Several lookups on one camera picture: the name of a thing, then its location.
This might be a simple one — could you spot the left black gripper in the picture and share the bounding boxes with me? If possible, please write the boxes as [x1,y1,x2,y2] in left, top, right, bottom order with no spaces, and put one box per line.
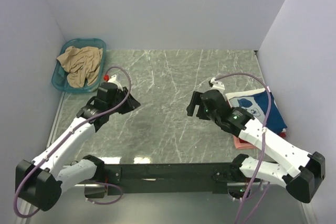
[108,87,141,114]

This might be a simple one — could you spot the blue t-shirt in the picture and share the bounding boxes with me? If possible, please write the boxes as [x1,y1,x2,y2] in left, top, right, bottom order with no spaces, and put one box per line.
[226,88,287,134]

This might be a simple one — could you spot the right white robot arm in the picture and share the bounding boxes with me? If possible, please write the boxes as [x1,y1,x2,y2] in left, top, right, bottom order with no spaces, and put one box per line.
[186,89,326,203]

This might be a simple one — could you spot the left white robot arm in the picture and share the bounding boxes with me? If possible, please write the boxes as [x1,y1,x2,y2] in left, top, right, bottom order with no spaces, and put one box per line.
[13,80,140,215]

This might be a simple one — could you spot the folded pink t-shirt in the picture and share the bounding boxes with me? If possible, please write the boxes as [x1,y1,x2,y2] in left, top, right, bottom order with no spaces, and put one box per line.
[233,136,256,150]

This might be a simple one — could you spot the beige t-shirt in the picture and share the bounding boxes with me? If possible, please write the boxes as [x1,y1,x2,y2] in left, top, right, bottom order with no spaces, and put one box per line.
[57,46,103,88]

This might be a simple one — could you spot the black base beam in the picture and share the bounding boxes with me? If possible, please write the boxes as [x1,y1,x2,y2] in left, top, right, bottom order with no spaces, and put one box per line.
[85,162,260,199]

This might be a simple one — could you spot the folded red t-shirt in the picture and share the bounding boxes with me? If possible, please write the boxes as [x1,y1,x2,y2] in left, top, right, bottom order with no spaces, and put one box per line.
[278,132,286,138]

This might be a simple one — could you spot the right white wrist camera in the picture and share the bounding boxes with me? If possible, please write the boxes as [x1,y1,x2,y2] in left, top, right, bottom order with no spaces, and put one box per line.
[208,77,225,94]

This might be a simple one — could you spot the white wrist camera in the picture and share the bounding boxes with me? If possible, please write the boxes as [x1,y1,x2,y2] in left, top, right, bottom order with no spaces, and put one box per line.
[208,77,225,94]
[103,74,122,89]

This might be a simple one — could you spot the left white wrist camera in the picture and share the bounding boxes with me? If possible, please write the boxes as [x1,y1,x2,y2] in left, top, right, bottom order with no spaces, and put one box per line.
[103,74,122,89]

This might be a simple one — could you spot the aluminium frame rail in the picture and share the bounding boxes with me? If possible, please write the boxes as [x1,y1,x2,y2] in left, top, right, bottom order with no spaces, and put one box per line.
[14,92,66,224]

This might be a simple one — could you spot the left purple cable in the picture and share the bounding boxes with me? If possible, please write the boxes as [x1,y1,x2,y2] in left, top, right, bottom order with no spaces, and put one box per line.
[13,66,132,218]

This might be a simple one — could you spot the purple cable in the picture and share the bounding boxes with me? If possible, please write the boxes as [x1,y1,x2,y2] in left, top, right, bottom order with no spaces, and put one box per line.
[216,72,272,224]
[13,66,132,218]

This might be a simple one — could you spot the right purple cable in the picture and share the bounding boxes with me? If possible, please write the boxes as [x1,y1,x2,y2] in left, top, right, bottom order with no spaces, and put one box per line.
[216,72,272,224]

